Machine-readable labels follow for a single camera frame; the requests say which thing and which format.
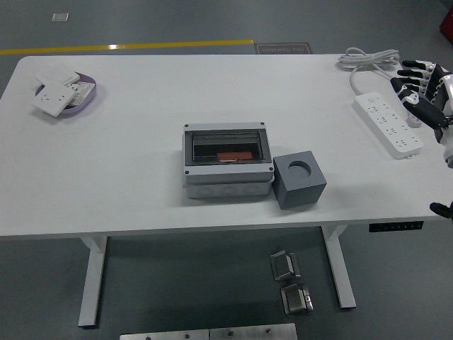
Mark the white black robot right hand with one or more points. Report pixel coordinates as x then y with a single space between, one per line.
424 106

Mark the orange cylinder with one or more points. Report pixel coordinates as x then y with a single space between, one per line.
233 157

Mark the grey electrical box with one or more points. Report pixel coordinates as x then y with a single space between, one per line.
226 173

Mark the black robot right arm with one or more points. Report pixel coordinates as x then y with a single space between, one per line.
442 209

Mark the grey cube with round hole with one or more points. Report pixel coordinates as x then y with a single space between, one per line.
301 195

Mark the red object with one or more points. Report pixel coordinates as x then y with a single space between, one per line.
446 23

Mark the black table control panel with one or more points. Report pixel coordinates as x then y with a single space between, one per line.
396 227

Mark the brown floor sign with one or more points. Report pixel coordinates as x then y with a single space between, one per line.
283 49

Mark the white table leg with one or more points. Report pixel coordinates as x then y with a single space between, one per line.
339 269
92 283

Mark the grey metal plate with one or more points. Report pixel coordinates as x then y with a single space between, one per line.
251 333
163 335

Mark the yellow floor tape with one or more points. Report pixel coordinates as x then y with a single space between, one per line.
141 46

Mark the purple oval tray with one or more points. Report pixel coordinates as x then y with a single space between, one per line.
88 101

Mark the white panel with printed labels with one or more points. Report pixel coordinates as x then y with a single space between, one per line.
83 93

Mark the small square floor plate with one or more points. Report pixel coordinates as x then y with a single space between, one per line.
60 17

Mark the metal bracket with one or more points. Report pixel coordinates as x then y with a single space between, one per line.
295 301
283 265

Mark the white switch panel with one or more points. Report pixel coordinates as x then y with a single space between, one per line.
56 77

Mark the large white wall socket panel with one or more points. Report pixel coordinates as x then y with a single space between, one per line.
53 99

